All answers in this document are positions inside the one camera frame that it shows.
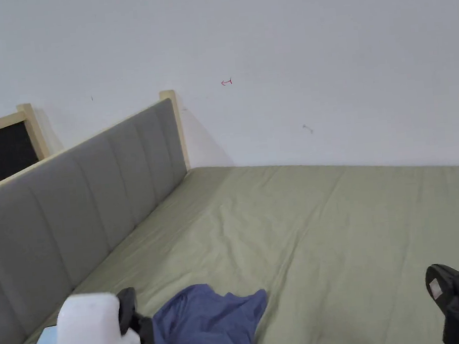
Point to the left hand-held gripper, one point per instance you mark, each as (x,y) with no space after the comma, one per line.
(87,340)

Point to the dark blue shirt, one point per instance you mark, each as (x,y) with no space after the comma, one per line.
(204,328)

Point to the bed with pale green sheet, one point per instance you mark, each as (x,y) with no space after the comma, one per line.
(308,229)

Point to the grey padded headboard wooden frame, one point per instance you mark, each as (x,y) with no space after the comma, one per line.
(74,203)

